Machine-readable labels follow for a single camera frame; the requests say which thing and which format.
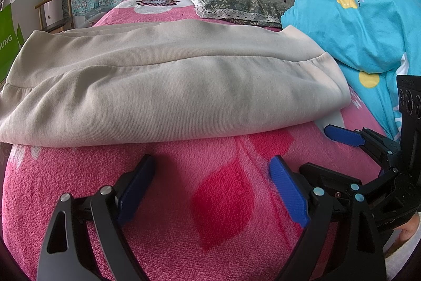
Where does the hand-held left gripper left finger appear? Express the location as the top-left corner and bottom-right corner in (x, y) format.
(36, 154), (156, 281)

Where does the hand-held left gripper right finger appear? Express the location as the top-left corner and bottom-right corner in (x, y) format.
(269, 156), (386, 281)

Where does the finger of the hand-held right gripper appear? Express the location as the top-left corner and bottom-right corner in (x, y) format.
(324, 125), (403, 170)
(299, 162), (401, 203)

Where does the beige zip jacket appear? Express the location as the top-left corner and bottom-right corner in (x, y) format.
(0, 19), (352, 148)

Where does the person's right forearm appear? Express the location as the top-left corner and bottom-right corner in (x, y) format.
(385, 235), (421, 281)

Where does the person's right hand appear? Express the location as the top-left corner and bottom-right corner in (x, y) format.
(395, 213), (421, 244)

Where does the pink fleece blanket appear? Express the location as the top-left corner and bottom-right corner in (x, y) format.
(2, 0), (395, 281)

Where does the blue printed duvet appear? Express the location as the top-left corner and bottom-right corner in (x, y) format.
(279, 0), (421, 140)

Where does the green floral pillow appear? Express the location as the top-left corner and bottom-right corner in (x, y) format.
(182, 0), (292, 29)

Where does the grey object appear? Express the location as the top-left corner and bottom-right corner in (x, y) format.
(85, 5), (112, 27)

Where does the wooden chair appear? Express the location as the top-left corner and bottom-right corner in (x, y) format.
(35, 0), (75, 34)

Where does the green shopping bag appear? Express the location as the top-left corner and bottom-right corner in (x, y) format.
(0, 0), (25, 84)

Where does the white box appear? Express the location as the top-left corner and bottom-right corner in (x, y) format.
(42, 0), (64, 29)

